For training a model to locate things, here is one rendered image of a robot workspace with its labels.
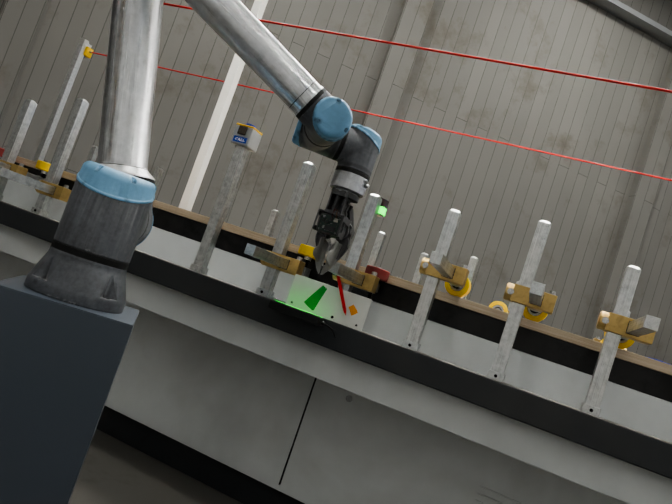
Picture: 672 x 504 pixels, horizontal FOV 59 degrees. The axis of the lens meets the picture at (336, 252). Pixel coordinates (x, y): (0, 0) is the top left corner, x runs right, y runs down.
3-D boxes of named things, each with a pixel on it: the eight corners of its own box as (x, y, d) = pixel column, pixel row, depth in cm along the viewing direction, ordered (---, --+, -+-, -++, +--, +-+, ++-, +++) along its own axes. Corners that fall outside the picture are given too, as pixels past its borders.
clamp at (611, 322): (652, 344, 151) (658, 325, 151) (597, 327, 156) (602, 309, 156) (648, 345, 157) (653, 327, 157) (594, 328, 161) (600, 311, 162)
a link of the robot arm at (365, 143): (344, 126, 154) (378, 140, 156) (328, 171, 153) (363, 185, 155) (353, 118, 145) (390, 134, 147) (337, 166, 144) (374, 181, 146)
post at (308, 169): (263, 303, 188) (313, 162, 191) (254, 300, 189) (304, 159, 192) (268, 304, 191) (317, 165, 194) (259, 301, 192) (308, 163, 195)
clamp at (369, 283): (370, 292, 177) (376, 276, 177) (330, 278, 181) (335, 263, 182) (375, 294, 182) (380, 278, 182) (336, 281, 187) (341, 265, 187)
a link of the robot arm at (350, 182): (341, 177, 155) (374, 186, 152) (335, 194, 155) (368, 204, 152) (330, 166, 147) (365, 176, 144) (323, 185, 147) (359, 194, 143)
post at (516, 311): (499, 386, 162) (552, 221, 165) (486, 382, 163) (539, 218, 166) (499, 386, 165) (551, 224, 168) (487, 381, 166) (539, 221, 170)
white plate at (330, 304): (360, 331, 175) (371, 299, 176) (284, 303, 184) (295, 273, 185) (361, 331, 176) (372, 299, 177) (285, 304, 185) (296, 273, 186)
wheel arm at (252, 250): (252, 259, 164) (257, 244, 164) (241, 255, 165) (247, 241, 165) (307, 280, 204) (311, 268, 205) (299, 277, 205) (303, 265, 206)
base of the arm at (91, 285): (118, 318, 111) (136, 268, 112) (12, 286, 107) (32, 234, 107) (125, 307, 130) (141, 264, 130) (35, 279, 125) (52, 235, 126)
